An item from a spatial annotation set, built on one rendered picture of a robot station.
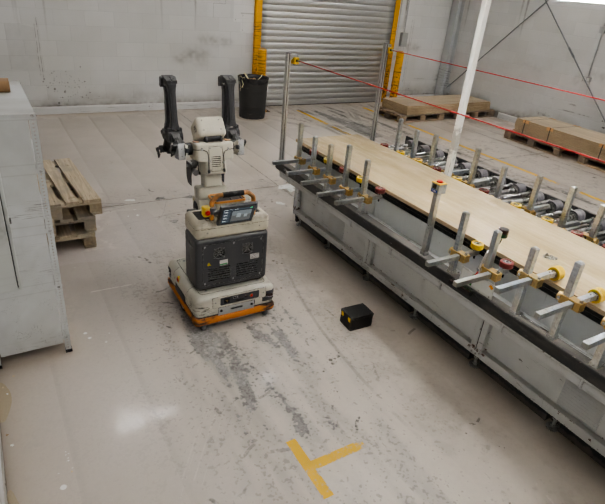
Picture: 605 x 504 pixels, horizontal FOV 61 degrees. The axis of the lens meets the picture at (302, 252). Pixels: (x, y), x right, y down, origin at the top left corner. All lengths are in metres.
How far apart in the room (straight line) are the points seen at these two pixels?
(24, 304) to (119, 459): 1.12
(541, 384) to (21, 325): 3.19
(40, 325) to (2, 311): 0.24
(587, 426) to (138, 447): 2.50
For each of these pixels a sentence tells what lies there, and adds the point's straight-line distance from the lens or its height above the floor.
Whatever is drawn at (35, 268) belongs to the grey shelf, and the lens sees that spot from 3.42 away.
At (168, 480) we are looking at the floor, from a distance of 2.93.
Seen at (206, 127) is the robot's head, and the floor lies 1.33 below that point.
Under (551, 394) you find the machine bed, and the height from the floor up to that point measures 0.21.
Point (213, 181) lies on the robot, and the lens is 3.81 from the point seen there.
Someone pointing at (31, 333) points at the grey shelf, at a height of 0.21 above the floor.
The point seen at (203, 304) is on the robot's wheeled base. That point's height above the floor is 0.24.
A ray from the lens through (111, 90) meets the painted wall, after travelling 9.76.
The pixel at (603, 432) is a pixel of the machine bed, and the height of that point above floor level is 0.21.
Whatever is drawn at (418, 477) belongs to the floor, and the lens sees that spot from 3.06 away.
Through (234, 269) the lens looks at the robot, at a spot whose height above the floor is 0.42.
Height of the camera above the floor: 2.28
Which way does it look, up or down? 28 degrees down
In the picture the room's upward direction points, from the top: 5 degrees clockwise
